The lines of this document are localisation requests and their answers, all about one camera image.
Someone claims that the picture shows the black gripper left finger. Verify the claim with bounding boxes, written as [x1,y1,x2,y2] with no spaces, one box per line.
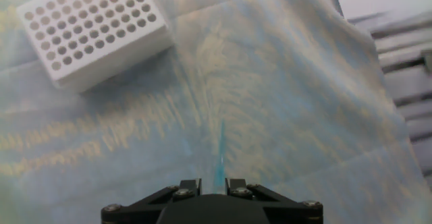
[101,178,203,224]

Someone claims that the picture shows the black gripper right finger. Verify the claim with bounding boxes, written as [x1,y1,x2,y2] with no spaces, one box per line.
[225,178,324,224]

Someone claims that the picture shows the blue pipette tip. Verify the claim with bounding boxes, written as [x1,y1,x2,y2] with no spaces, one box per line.
[211,119,226,195]

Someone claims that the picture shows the white pipette tip holder box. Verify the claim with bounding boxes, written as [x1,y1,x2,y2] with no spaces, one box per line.
[16,0,173,92]

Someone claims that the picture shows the light blue cloth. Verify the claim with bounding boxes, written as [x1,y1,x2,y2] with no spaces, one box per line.
[0,0,432,224]

